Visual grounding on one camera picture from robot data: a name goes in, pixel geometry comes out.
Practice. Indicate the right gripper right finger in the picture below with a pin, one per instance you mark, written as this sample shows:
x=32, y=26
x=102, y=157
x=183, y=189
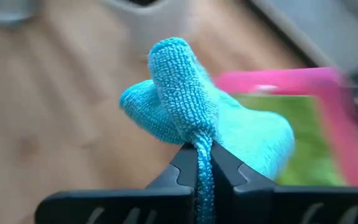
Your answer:
x=275, y=205

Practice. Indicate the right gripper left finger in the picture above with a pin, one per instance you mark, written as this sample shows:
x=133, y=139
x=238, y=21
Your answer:
x=135, y=205

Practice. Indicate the green microfiber towel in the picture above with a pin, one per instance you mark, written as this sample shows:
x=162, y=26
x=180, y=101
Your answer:
x=303, y=140

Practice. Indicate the pink plastic bin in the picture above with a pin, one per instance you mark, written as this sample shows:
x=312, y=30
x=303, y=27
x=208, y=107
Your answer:
x=337, y=124

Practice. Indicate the blue microfiber towel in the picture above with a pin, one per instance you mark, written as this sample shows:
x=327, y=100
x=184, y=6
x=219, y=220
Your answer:
x=182, y=93

